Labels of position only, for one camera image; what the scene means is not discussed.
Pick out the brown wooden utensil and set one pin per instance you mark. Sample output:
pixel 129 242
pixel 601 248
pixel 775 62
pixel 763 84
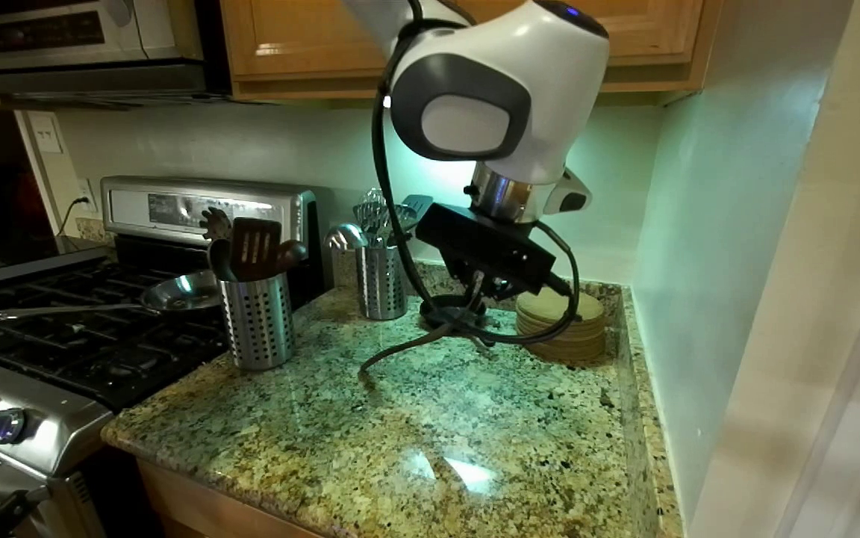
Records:
pixel 288 259

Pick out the stainless steel stove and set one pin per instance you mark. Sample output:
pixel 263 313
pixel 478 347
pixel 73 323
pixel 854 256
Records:
pixel 73 347

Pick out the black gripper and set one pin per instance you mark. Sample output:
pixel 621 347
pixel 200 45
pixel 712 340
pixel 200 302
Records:
pixel 486 248

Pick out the wooden wall cabinet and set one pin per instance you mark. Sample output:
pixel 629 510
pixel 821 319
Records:
pixel 291 45

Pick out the perforated steel utensil holder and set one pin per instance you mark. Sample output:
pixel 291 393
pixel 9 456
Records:
pixel 257 323

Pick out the stainless steel microwave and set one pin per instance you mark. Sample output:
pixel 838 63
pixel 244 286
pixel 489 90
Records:
pixel 51 39

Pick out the black slotted turner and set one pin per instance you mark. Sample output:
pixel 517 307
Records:
pixel 254 248

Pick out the wall outlet with plug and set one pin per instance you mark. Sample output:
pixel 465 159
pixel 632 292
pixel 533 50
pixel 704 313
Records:
pixel 88 198

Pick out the plain steel utensil holder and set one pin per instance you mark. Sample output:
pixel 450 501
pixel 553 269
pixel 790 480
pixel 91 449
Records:
pixel 384 286

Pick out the round wooden trivet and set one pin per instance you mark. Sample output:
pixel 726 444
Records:
pixel 581 334

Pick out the white wall outlet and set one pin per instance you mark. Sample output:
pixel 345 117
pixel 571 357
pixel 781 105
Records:
pixel 47 133

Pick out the wooden base cabinet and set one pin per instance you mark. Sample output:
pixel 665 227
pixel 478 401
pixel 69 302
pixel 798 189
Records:
pixel 209 510

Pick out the silver stove knob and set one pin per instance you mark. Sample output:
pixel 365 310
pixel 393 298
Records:
pixel 6 425

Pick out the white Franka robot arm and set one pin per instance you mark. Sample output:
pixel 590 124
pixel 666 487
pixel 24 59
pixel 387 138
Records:
pixel 508 90

